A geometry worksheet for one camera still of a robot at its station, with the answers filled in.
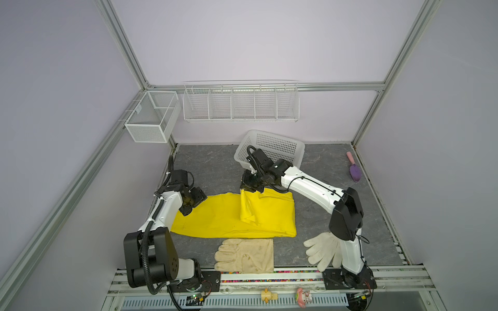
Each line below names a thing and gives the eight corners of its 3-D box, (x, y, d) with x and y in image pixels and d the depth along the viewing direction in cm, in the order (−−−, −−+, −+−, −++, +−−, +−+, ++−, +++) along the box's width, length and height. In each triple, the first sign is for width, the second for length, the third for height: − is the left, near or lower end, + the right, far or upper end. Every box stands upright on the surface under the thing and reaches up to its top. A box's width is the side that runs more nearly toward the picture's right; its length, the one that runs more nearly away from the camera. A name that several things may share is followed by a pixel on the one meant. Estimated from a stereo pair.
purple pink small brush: (353, 181, 106) (355, 179, 104) (343, 154, 119) (344, 151, 117) (362, 181, 106) (364, 179, 104) (351, 154, 119) (352, 151, 117)
